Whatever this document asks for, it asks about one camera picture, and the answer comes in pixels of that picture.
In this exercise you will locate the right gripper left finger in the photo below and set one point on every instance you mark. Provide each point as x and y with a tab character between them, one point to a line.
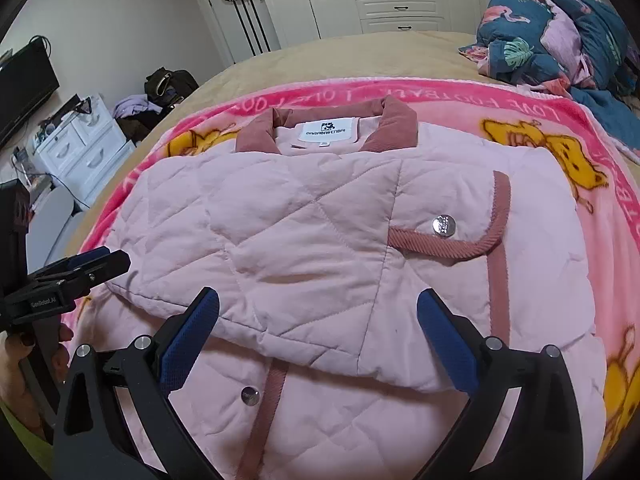
92	439

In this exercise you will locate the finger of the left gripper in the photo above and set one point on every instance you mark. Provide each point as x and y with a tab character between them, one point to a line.
70	263
94	273

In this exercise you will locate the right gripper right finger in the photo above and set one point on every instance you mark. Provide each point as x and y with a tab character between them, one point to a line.
544	437

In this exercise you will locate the pink quilted jacket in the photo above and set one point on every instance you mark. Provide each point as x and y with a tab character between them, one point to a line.
330	279

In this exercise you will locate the green sleeve forearm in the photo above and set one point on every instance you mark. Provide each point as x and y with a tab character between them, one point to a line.
37	448

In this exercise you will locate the dark clothes pile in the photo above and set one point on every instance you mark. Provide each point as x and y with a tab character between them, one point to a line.
137	115

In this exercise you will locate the person left hand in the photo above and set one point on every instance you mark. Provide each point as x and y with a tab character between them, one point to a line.
15	395

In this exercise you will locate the white drawer chest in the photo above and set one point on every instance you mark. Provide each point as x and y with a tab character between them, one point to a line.
84	151

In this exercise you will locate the pink cartoon fleece blanket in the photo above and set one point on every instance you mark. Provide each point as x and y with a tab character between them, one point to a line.
575	159

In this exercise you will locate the tan bed cover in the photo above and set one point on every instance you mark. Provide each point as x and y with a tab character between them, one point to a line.
416	67

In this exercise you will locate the blue flamingo quilt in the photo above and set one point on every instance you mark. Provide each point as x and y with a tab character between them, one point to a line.
580	49

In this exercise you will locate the black wall television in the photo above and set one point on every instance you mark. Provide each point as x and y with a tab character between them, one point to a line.
27	80

